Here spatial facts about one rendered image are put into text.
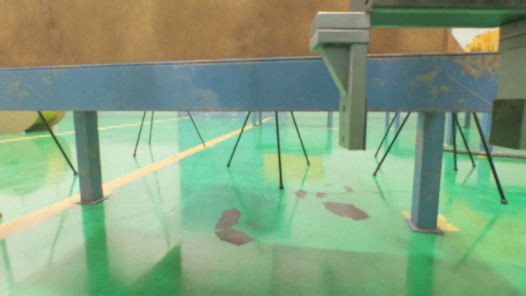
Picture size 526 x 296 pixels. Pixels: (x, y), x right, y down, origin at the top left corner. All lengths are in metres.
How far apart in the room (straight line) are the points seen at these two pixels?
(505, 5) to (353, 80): 0.11
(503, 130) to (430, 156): 1.00
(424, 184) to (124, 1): 1.29
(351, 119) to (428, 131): 1.06
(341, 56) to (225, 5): 0.57
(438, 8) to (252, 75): 0.34
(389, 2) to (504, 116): 0.14
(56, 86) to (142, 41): 0.25
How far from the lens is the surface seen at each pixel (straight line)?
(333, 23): 0.21
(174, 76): 0.56
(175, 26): 0.80
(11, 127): 6.77
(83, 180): 1.74
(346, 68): 0.21
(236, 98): 0.50
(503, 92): 0.29
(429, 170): 1.29
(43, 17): 1.08
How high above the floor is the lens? 0.55
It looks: 6 degrees down
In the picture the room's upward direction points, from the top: straight up
